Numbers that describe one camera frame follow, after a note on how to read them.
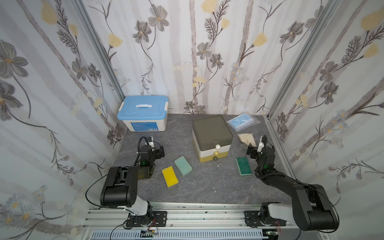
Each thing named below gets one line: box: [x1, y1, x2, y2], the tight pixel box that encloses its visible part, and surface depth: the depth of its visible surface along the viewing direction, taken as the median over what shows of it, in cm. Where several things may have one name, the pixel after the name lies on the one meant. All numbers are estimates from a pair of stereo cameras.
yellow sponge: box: [161, 165, 179, 188], surface depth 90 cm
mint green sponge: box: [174, 156, 193, 176], surface depth 94 cm
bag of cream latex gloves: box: [238, 133, 257, 147], surface depth 106 cm
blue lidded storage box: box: [117, 95, 169, 132], surface depth 104 cm
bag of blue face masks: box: [226, 112, 261, 132], surface depth 117 cm
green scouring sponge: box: [235, 157, 252, 176], surface depth 93 cm
